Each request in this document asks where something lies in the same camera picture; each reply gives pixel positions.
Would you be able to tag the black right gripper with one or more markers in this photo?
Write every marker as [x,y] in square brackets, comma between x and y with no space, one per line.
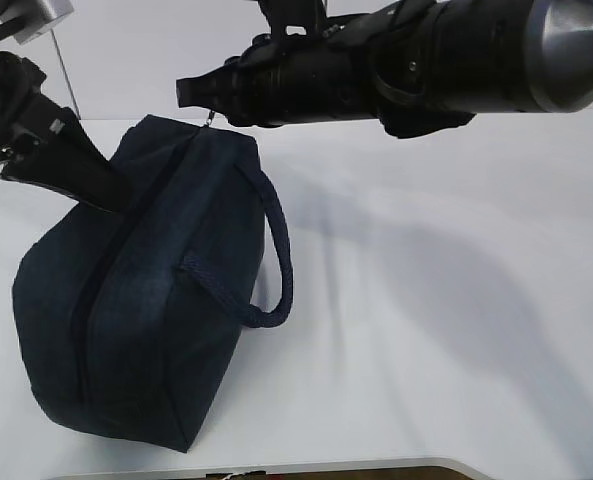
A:
[239,89]

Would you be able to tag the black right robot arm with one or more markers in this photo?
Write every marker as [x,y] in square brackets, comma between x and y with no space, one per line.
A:
[417,67]

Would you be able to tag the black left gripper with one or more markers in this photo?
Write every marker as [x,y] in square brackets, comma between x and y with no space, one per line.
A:
[50,148]

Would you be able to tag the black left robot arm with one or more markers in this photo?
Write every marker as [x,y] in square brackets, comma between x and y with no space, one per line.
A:
[19,79]

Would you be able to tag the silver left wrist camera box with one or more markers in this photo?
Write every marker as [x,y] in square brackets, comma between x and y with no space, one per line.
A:
[37,16]

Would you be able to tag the dark navy lunch bag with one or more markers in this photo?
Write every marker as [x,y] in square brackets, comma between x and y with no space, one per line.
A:
[127,323]

